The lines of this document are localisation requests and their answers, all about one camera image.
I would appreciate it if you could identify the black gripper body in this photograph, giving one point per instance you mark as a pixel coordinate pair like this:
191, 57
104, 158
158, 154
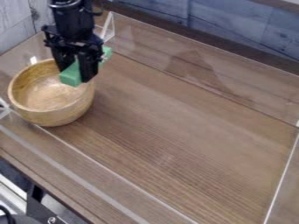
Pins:
70, 37

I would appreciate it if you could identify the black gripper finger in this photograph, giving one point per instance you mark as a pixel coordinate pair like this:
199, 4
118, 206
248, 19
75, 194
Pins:
90, 57
64, 56

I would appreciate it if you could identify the green rectangular block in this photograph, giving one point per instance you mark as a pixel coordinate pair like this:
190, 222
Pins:
71, 76

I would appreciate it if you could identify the wooden bowl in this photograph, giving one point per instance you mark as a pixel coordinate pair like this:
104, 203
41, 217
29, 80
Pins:
43, 100

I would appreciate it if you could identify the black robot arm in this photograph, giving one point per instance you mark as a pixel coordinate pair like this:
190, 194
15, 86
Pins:
74, 14

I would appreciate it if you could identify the clear acrylic corner bracket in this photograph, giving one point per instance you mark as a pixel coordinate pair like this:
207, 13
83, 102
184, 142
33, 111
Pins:
104, 28

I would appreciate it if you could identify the clear acrylic front wall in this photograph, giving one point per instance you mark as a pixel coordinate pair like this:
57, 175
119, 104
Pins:
92, 190

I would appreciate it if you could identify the black metal table frame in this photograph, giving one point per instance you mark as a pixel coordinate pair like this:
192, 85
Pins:
37, 210

